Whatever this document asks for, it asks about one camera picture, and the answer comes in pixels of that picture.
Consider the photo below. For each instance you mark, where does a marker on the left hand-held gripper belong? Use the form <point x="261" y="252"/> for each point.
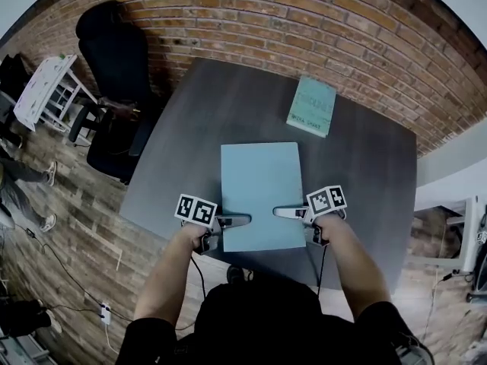
<point x="195" y="210"/>

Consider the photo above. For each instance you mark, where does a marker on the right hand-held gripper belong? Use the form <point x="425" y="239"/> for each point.
<point x="326" y="200"/>

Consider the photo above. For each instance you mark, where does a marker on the large light blue item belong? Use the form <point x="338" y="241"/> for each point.
<point x="260" y="188"/>

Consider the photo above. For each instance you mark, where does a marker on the small teal book item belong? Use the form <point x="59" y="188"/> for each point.
<point x="312" y="106"/>

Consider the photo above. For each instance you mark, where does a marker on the person's right forearm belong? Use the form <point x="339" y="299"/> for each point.
<point x="354" y="268"/>

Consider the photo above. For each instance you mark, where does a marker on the person's left forearm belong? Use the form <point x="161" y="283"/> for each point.
<point x="167" y="280"/>

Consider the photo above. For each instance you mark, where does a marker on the person's black shoe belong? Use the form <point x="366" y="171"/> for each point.
<point x="234" y="275"/>

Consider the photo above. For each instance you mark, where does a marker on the person's black shirt torso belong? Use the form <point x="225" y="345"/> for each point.
<point x="274" y="329"/>

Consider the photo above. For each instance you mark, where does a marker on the white power strip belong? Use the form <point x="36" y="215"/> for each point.
<point x="105" y="312"/>

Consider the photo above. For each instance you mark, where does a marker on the white desk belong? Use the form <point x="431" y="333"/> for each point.
<point x="449" y="173"/>

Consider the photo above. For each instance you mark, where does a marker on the black office chair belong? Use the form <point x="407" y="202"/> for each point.
<point x="114" y="70"/>

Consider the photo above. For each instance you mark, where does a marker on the white frame table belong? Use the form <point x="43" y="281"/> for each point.
<point x="43" y="86"/>

